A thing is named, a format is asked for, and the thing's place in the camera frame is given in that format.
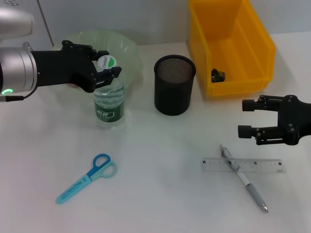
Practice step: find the clear green-label water bottle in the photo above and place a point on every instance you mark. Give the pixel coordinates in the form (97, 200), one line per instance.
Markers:
(109, 109)

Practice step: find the green plastic wrapper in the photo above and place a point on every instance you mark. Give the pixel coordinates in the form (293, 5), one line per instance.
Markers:
(218, 75)

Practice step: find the yellow plastic bin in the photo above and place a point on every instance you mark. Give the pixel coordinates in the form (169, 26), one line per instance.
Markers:
(233, 48)

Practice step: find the white grey pen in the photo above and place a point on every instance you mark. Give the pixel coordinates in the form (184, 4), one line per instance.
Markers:
(252, 191)

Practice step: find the blue teal scissors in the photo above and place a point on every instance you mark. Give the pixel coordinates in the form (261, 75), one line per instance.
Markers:
(82, 182)

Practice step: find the black mesh pen holder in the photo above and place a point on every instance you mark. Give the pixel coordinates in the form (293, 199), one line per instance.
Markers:
(172, 97)

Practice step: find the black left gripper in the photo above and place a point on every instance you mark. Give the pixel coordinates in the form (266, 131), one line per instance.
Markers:
(63, 68)

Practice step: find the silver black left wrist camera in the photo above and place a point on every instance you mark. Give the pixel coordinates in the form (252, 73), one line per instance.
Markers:
(14, 24)

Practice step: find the clear plastic ruler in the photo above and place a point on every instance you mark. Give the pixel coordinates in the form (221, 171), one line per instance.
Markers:
(262, 166)

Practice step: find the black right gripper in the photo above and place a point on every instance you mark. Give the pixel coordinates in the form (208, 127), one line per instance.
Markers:
(295, 119)

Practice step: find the translucent green fruit plate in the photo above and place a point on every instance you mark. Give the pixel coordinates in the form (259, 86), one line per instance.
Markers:
(126, 51)

